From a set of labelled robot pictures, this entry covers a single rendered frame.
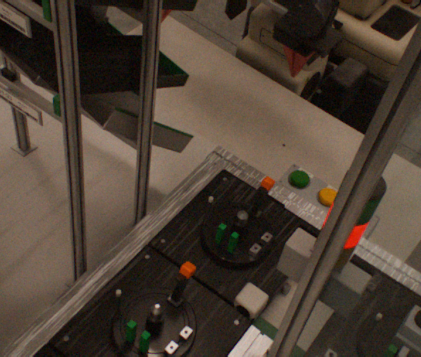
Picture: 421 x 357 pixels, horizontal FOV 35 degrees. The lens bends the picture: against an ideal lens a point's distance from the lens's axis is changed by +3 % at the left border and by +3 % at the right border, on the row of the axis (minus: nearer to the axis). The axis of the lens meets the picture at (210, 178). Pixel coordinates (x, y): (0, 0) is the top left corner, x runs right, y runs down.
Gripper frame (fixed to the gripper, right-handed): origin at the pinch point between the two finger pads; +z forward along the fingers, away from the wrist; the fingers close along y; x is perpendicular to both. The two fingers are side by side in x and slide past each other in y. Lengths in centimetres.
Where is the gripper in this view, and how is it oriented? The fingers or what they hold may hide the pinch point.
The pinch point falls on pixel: (295, 71)
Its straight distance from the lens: 119.8
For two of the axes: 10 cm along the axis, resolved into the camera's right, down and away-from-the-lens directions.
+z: -1.4, 6.3, 7.6
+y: 7.9, 5.3, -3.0
